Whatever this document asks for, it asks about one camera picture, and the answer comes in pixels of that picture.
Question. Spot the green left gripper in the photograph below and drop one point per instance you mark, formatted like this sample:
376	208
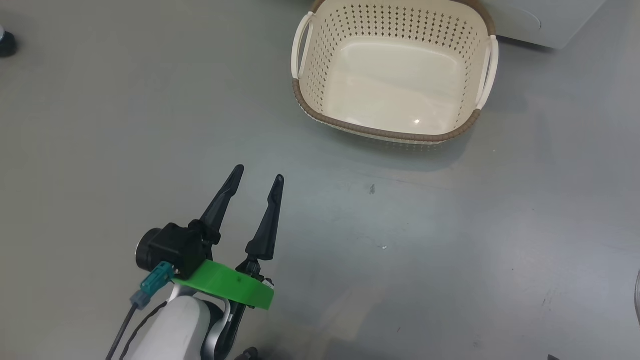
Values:
230	285

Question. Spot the white front-load washing machine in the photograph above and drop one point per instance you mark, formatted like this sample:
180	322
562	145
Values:
550	20

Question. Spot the cream perforated laundry basket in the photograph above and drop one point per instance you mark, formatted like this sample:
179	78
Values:
395	85

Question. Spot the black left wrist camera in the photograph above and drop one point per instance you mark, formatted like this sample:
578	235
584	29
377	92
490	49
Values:
175	247

